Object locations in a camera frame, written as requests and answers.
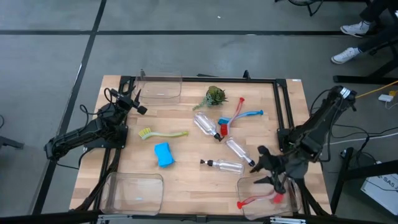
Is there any white cable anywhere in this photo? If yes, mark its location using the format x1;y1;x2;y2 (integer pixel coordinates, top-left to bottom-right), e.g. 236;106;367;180
320;132;398;147

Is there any person's leg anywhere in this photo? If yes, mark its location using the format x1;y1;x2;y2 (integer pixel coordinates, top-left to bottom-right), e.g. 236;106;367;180
359;0;398;26
357;26;398;54

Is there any black furniture foot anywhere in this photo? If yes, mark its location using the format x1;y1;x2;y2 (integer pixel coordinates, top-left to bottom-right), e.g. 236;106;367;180
0;136;25;150

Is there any green dish brush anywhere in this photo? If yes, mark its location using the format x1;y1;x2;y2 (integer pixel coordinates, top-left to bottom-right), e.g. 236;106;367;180
138;127;190;141

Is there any black chair base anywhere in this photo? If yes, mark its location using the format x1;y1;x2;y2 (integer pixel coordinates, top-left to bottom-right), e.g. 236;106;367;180
274;0;324;17

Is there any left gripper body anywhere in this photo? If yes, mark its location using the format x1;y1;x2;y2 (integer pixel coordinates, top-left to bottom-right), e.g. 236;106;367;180
110;91;149;116

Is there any clear plastic bin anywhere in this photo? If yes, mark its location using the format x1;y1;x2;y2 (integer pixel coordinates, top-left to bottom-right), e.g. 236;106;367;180
133;70;183;105
99;172;165;217
236;174;302;221

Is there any yellow cable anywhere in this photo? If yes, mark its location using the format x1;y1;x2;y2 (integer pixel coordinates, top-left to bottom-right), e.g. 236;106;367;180
356;80;398;100

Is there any white cardboard box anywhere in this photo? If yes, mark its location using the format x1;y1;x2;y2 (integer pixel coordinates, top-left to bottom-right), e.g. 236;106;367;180
360;161;398;216

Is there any black desk base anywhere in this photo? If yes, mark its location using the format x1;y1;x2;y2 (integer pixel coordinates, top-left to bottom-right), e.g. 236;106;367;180
332;40;398;85

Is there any black stand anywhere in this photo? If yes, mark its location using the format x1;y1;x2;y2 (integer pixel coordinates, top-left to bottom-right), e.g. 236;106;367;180
330;146;398;215

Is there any blue sponge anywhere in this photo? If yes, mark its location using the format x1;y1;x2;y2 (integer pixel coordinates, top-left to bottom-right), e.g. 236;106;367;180
154;142;175;169

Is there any black aluminium frame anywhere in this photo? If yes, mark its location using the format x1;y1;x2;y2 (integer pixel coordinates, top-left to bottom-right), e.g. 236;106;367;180
73;68;332;224

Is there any black floor cable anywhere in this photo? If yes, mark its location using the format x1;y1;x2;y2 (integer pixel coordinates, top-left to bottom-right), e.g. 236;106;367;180
329;123;398;141

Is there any blue dish brush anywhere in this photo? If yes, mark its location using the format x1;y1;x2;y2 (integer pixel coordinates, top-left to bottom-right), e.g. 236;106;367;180
217;109;264;126

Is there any clear spray bottle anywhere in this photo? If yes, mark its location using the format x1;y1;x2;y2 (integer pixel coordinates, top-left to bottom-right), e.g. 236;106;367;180
193;111;224;142
200;158;246;175
225;137;256;168

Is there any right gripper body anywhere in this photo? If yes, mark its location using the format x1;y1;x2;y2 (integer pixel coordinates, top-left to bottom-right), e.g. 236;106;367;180
257;145;295;195

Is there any potted succulent plant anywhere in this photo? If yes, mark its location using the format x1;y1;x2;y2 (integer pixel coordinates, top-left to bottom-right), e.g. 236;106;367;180
192;85;228;111

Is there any red dish brush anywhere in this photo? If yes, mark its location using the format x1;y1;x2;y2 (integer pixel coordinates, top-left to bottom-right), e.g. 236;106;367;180
220;96;246;137
236;192;284;210

